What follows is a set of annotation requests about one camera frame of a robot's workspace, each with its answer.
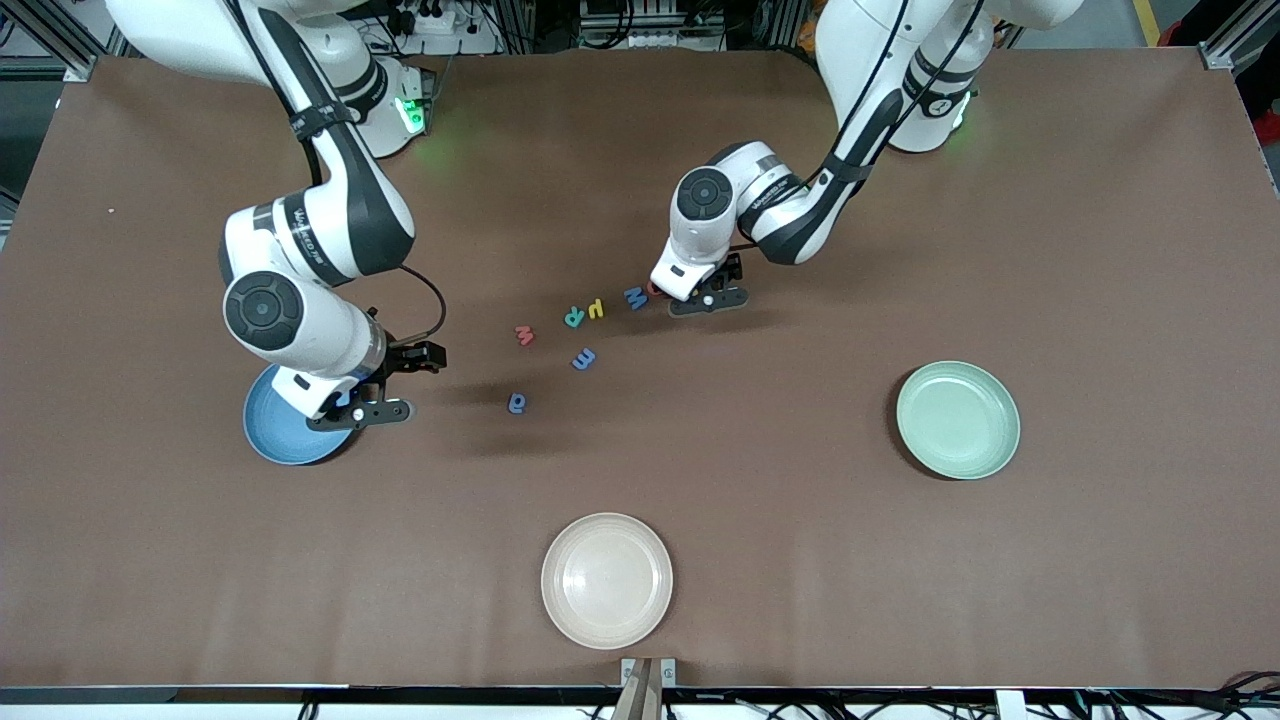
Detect blue plate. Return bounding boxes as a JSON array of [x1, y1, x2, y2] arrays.
[[243, 362, 357, 467]]

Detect brown table cover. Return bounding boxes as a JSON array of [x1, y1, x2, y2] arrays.
[[0, 48, 1280, 691]]

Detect black equipment rack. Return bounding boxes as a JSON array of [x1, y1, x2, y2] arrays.
[[580, 0, 726, 51]]

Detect light green plate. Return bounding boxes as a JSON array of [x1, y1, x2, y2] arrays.
[[896, 360, 1022, 481]]

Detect beige plate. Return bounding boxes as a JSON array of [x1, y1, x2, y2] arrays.
[[541, 512, 674, 651]]

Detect white power strip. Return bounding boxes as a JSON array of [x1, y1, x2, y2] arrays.
[[385, 0, 501, 56]]

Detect tan mounting pole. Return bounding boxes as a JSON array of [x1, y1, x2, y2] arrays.
[[612, 660, 665, 720]]

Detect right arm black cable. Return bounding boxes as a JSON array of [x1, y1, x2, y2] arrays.
[[225, 0, 448, 351]]

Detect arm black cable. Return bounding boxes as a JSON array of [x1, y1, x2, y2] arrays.
[[225, 0, 448, 351], [735, 0, 991, 251]]

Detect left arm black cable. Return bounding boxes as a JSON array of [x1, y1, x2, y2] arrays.
[[735, 0, 991, 251]]

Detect aluminium frame profile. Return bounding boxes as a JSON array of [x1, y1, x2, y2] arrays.
[[10, 0, 109, 83], [1200, 0, 1280, 71]]

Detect red black cable bundle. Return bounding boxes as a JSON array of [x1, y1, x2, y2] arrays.
[[1080, 668, 1280, 720]]

